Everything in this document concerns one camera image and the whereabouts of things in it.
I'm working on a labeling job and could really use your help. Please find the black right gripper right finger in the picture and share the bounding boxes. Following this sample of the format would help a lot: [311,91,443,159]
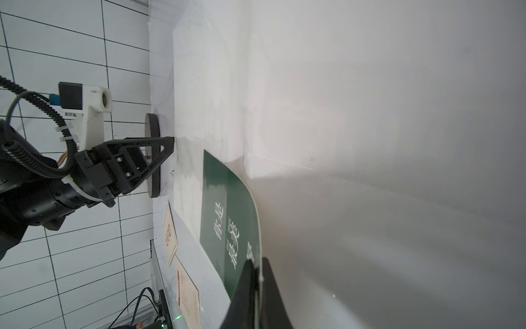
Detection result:
[260,257,293,329]

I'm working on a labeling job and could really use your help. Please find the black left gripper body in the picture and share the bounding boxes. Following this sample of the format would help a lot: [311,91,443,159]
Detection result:
[73,148,120,208]

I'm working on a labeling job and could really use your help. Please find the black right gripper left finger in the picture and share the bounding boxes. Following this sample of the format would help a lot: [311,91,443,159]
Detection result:
[220,260,257,329]

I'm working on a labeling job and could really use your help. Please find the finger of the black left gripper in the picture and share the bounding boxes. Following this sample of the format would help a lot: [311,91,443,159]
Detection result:
[97,137,175,193]

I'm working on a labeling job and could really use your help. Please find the green photo card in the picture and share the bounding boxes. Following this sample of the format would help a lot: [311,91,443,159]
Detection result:
[200,151,262,298]

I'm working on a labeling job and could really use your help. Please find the white photo album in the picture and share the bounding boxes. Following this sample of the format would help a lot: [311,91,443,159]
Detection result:
[173,1,525,328]

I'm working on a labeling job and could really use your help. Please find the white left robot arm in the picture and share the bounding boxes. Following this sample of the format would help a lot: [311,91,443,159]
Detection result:
[1,137,175,256]

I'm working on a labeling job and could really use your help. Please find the cream text photo card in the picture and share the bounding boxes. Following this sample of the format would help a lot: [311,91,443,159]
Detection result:
[175,256,202,329]

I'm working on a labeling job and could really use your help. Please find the cream patterned photo card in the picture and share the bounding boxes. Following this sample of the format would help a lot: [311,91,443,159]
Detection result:
[162,202,178,267]

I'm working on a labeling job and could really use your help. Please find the copper wire jewelry stand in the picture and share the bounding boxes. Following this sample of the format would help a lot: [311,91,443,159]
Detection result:
[144,112,162,199]

